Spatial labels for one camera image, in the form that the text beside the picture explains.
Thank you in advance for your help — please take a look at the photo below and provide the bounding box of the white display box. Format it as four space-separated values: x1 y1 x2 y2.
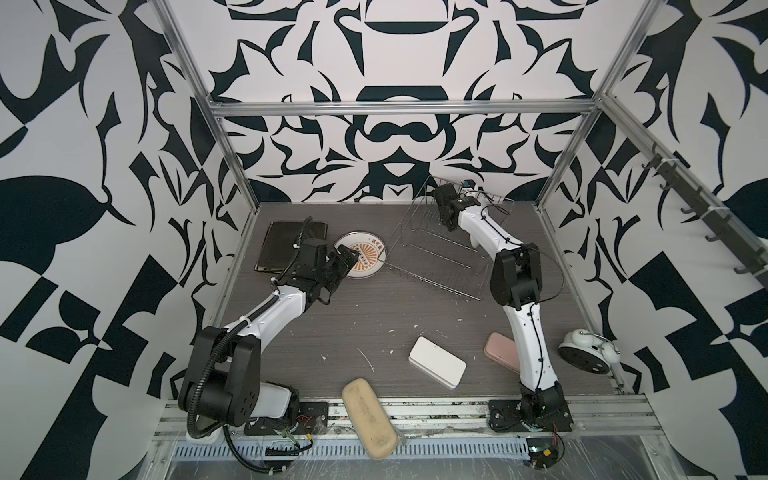
185 427 222 446

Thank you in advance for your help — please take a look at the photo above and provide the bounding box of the white rectangular case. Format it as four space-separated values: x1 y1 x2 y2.
408 336 467 390

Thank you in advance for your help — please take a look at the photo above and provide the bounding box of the slotted cable duct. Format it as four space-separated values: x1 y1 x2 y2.
173 437 530 461

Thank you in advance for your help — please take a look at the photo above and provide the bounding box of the wire dish rack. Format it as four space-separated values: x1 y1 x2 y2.
385 175 514 300

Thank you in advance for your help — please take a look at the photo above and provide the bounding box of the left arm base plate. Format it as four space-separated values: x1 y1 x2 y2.
244 401 330 436

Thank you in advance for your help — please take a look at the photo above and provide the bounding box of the beige oblong case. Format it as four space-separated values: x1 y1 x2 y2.
342 378 399 460

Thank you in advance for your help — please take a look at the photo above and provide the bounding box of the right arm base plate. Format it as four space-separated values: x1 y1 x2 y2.
488 397 573 433

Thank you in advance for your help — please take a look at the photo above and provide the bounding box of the black square plate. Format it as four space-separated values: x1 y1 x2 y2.
254 221 303 274

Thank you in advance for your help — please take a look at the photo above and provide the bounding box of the small circuit board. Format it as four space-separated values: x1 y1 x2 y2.
524 436 564 471

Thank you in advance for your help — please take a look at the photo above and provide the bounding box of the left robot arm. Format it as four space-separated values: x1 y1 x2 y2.
178 238 360 439

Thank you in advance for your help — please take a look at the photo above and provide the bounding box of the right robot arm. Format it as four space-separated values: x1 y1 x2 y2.
433 183 573 433

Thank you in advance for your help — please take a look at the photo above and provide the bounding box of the white round plate back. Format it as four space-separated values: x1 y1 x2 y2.
334 231 387 279

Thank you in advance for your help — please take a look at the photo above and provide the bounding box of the white round timer device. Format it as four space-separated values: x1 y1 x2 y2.
557 329 620 375

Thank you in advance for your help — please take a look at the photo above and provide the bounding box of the wall hook rail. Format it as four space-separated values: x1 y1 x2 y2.
643 142 767 290

